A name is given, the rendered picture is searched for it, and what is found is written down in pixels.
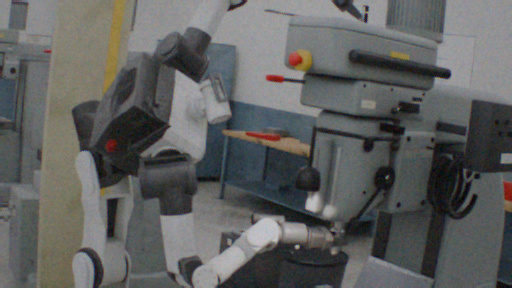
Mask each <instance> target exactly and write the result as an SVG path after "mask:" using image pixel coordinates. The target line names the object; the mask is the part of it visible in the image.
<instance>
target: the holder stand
mask: <svg viewBox="0 0 512 288"><path fill-rule="evenodd" d="M246 231H248V229H234V230H232V232H222V234H221V241H220V250H219V255H221V254H222V253H223V252H224V251H226V250H227V249H228V248H230V247H231V246H232V245H233V243H234V242H235V241H236V240H237V239H240V238H241V236H242V235H243V234H244V233H245V232H246ZM283 254H284V251H279V250H278V248H277V247H274V248H273V249H271V250H266V251H265V252H263V253H257V254H256V255H255V256H254V257H253V258H252V259H251V260H250V261H248V262H246V263H245V264H244V265H242V266H241V267H240V268H239V269H238V270H236V271H235V272H234V273H233V274H232V275H231V276H230V277H229V278H227V279H226V280H225V281H224V282H223V283H225V284H226V285H228V286H231V287H233V288H278V283H279V276H280V275H281V269H282V261H283Z"/></svg>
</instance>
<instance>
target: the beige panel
mask: <svg viewBox="0 0 512 288"><path fill-rule="evenodd" d="M134 2H135V0H58V6H57V9H56V18H55V30H54V35H53V42H52V53H51V65H50V71H49V77H48V88H47V101H46V113H45V124H44V137H43V149H42V173H41V185H40V208H39V232H38V242H39V243H38V255H37V258H38V267H37V276H38V278H37V288H75V277H74V272H73V268H72V261H73V259H74V257H75V254H76V252H77V251H79V250H80V248H81V246H82V243H83V232H84V223H85V220H84V215H85V213H84V210H83V206H82V202H81V196H82V190H83V185H82V182H81V180H80V178H79V175H78V173H77V171H76V168H75V160H76V158H77V156H78V154H79V153H80V146H79V144H80V141H79V139H78V136H77V133H76V130H75V126H74V119H73V115H72V112H71V111H72V109H73V108H74V107H75V106H76V105H78V104H80V103H83V102H86V101H92V100H93V99H96V100H100V101H101V100H102V97H103V94H104V93H105V91H106V90H107V89H108V88H109V87H110V85H111V84H112V82H113V81H114V79H115V78H116V77H117V75H118V74H119V72H120V71H121V69H122V68H123V67H124V66H125V65H126V61H127V55H128V46H129V35H130V29H131V25H132V16H133V6H134Z"/></svg>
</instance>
